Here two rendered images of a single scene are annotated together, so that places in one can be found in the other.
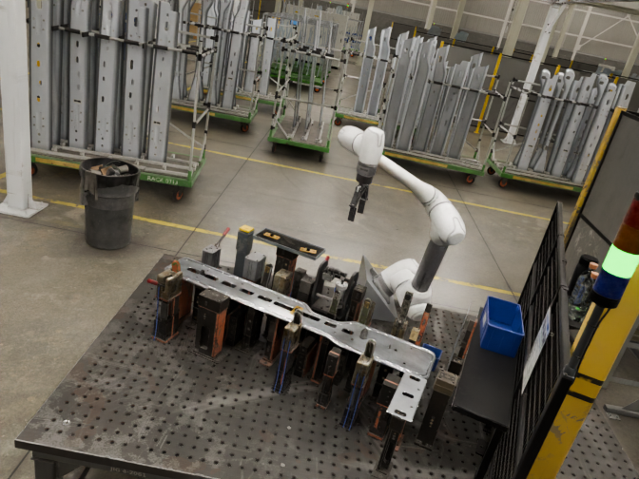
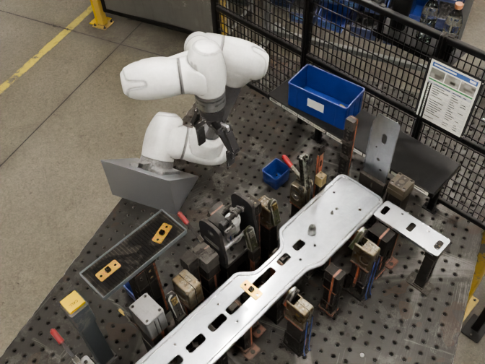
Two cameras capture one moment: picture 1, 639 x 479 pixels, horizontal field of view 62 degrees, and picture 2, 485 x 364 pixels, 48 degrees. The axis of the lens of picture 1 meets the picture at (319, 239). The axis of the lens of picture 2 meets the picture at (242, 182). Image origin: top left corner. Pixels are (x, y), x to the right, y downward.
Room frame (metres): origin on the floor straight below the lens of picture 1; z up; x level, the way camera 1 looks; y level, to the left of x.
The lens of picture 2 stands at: (1.71, 0.88, 2.76)
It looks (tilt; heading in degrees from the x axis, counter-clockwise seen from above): 50 degrees down; 298
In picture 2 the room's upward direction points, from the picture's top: 3 degrees counter-clockwise
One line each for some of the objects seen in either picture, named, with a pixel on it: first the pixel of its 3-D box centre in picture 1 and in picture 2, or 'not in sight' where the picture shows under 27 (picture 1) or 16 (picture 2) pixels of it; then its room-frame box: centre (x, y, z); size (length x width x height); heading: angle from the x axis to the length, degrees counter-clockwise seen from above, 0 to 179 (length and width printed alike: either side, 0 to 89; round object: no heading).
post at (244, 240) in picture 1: (241, 266); (90, 332); (2.63, 0.40, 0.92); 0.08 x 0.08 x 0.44; 72
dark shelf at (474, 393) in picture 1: (491, 358); (357, 129); (2.06, -0.88, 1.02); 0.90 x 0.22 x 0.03; 162
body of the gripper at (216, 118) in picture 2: (362, 183); (212, 115); (2.36, -0.15, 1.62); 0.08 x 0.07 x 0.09; 162
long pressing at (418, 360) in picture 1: (292, 311); (249, 295); (2.15, 0.06, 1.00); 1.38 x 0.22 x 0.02; 72
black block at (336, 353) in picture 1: (329, 378); (332, 290); (1.91, -0.17, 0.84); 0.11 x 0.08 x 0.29; 162
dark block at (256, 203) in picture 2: (351, 323); (251, 232); (2.29, -0.24, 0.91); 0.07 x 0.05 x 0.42; 162
